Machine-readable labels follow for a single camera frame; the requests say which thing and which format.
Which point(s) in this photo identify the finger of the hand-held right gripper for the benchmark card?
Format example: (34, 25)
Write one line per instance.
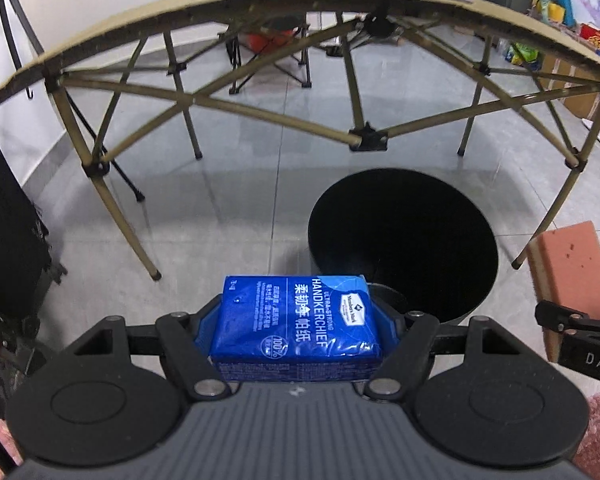
(560, 317)

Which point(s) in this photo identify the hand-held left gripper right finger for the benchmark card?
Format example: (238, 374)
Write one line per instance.
(392, 327)

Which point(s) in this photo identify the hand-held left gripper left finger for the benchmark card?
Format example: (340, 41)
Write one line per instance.
(207, 320)

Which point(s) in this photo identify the orange sponge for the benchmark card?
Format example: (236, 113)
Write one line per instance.
(575, 265)

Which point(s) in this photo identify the blue tissue pack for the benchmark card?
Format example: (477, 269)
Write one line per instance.
(290, 320)

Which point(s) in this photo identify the black trash bin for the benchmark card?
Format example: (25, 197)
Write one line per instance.
(405, 235)

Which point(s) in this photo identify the black tripod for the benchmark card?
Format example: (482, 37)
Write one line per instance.
(139, 195)

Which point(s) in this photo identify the tan folding table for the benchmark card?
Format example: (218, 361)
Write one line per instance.
(367, 140)

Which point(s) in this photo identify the black case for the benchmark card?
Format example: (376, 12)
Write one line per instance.
(5, 235)

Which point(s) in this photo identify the brown cardboard box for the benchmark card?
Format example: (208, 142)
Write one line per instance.
(575, 85)

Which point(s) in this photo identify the green snack bag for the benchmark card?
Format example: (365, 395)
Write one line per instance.
(524, 55)

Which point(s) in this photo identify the orange bag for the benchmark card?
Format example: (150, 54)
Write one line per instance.
(265, 42)

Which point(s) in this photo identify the black folding chair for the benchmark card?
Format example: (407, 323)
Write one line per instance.
(285, 25)

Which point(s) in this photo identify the blue gift bag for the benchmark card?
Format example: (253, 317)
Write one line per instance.
(565, 7)

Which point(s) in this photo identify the teal yellow gift bag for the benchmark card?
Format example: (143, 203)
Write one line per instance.
(545, 5)

